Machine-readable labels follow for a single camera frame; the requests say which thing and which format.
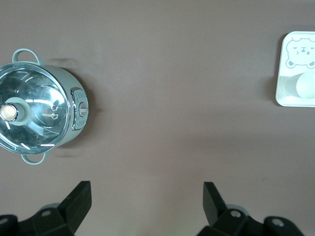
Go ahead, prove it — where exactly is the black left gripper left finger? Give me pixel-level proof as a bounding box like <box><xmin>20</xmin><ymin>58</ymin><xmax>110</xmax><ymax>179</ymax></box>
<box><xmin>0</xmin><ymin>180</ymin><xmax>93</xmax><ymax>236</ymax></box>

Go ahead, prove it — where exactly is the white plastic cup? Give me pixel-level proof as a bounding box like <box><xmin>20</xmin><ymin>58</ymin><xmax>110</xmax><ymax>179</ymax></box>
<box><xmin>282</xmin><ymin>71</ymin><xmax>315</xmax><ymax>99</ymax></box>

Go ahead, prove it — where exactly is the cream bear print tray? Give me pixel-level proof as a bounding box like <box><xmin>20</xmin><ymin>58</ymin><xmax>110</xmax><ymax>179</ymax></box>
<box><xmin>275</xmin><ymin>31</ymin><xmax>315</xmax><ymax>108</ymax></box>

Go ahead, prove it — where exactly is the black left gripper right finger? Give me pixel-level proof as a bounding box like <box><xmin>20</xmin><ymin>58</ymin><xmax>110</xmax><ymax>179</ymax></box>
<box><xmin>196</xmin><ymin>181</ymin><xmax>304</xmax><ymax>236</ymax></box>

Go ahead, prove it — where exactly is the green electric cooking pot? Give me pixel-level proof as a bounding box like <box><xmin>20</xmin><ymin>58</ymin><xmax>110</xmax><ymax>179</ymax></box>
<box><xmin>0</xmin><ymin>48</ymin><xmax>89</xmax><ymax>165</ymax></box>

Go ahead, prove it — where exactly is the glass pot lid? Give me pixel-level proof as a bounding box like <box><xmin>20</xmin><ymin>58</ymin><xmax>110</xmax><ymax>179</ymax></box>
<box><xmin>0</xmin><ymin>61</ymin><xmax>72</xmax><ymax>155</ymax></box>

